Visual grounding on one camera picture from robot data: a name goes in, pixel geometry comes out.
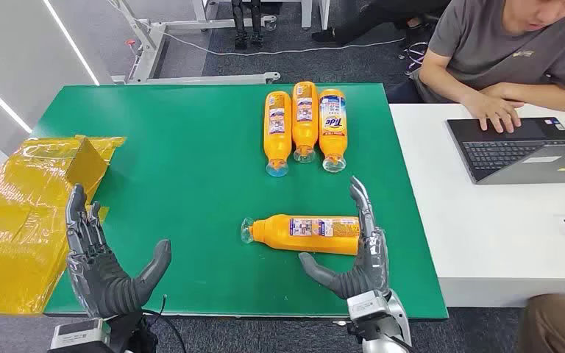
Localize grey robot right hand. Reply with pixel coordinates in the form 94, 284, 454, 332
298, 176, 391, 301

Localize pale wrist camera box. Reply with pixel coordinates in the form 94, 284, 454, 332
48, 318, 113, 353
347, 290, 394, 325

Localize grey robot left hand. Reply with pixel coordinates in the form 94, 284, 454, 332
64, 184, 173, 320

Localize orange Tide bottle label up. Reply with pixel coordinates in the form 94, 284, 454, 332
318, 88, 349, 174

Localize white desk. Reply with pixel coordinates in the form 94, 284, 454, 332
388, 102, 565, 309

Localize orange detergent bottle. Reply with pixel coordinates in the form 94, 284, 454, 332
291, 81, 319, 164
241, 214, 361, 257

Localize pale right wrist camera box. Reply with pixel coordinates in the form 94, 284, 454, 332
347, 290, 394, 325

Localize person's right hand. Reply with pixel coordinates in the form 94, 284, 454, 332
460, 92, 525, 134

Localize seated person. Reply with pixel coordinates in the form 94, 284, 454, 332
387, 0, 565, 135

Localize person's knee in brown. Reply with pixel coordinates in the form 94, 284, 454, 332
519, 293, 565, 353

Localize white floor cable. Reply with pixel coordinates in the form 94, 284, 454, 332
107, 0, 405, 57

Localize green table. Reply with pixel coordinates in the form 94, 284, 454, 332
31, 82, 449, 321

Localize office chair base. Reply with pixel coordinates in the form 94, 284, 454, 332
399, 41, 430, 76

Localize dark grey laptop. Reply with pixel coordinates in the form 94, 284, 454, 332
447, 116, 565, 186

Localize white metal stand frame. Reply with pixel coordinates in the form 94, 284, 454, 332
107, 0, 282, 86

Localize yellow-taped cardboard box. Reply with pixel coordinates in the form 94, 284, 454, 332
0, 135, 127, 315

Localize orange bottle with blue-tinted cap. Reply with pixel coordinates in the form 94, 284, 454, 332
263, 90, 293, 178

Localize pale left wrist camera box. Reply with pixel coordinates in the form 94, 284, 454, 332
48, 318, 113, 353

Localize person's legs in black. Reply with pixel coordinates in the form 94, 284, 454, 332
311, 0, 454, 47

